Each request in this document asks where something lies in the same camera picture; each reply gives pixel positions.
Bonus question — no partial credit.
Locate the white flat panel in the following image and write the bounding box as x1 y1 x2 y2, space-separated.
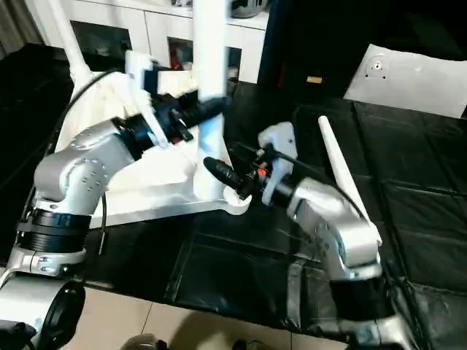
342 43 467 119

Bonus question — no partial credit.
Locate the black cabinet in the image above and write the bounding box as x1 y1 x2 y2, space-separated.
257 0 467 106

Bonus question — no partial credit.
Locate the black work mat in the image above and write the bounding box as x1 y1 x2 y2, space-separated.
0 44 467 343

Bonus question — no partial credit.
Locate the white glass-door cabinet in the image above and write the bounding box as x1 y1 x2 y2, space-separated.
45 0 268 85

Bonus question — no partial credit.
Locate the white plastic table leg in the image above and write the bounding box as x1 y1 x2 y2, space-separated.
46 0 93 90
190 0 253 214
317 114 382 243

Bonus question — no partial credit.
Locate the grey bag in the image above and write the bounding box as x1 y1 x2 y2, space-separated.
231 0 271 19

